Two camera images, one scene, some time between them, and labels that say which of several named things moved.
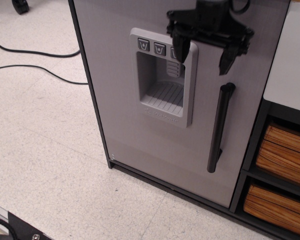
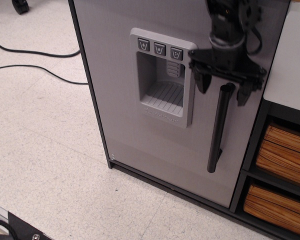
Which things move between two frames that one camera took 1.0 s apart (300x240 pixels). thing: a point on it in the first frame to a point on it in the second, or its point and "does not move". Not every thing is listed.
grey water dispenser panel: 165,86 does not move
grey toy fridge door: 158,114 does not move
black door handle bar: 215,151 does not move
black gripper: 211,21 to 227,55
